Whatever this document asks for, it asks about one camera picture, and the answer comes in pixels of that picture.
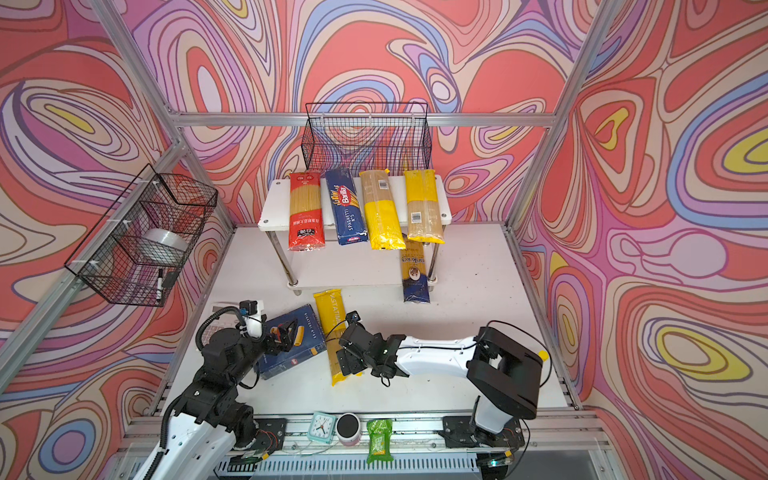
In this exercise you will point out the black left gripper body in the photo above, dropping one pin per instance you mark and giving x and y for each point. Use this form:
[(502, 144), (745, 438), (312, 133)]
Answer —
[(251, 351)]

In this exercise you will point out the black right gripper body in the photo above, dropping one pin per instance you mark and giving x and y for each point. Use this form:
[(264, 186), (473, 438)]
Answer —
[(355, 364)]

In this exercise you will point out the yellow Pastatime spaghetti bag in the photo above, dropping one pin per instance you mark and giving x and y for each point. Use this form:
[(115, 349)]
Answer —
[(332, 316)]

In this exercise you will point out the blue Ankara spaghetti bag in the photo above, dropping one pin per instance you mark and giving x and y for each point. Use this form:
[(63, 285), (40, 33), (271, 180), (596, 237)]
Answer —
[(414, 273)]

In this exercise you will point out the red spaghetti bag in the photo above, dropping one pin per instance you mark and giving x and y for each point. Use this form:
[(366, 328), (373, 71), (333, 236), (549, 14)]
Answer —
[(306, 229)]

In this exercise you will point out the blue Barilla spaghetti box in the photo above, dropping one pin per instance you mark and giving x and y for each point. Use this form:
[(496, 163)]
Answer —
[(345, 205)]

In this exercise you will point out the clear yellow spaghetti bag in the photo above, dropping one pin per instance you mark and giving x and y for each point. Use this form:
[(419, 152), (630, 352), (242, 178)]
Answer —
[(424, 217)]

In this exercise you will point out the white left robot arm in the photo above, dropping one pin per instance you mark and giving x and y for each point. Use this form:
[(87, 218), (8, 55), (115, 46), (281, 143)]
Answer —
[(206, 421)]

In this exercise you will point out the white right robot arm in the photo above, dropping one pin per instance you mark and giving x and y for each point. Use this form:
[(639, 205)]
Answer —
[(507, 375)]

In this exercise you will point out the blue Barilla rigatoni box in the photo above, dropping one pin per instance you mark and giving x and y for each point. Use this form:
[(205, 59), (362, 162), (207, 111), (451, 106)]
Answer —
[(308, 341)]

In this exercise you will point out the green snack packet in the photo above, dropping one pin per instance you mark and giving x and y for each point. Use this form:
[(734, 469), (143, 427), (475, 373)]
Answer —
[(379, 432)]

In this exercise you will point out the teal alarm clock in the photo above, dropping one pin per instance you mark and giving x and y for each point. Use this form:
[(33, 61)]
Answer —
[(322, 428)]

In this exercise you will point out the black marker pen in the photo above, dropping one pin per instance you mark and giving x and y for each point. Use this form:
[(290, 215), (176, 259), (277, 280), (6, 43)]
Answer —
[(159, 286)]

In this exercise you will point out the silver tape roll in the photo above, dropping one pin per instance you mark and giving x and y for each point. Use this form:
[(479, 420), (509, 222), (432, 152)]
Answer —
[(166, 238)]

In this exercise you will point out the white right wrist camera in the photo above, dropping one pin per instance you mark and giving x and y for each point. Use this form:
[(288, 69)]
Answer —
[(352, 318)]

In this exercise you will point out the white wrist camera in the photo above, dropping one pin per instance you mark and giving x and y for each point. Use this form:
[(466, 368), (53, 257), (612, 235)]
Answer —
[(352, 318), (253, 318)]

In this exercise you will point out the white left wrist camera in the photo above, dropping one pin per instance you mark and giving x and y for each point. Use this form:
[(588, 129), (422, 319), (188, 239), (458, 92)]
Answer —
[(253, 318)]

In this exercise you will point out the aluminium frame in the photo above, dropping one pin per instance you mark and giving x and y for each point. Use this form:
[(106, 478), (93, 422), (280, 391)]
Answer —
[(78, 122)]

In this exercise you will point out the black wire basket left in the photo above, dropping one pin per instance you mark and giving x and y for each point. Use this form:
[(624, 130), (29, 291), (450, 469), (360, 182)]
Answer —
[(122, 268)]

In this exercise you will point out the black wire basket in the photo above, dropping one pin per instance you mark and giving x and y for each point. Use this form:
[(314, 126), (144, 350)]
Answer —
[(361, 136), (122, 268)]

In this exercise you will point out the black wire basket back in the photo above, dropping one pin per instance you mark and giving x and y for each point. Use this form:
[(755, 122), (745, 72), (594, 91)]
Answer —
[(361, 136)]

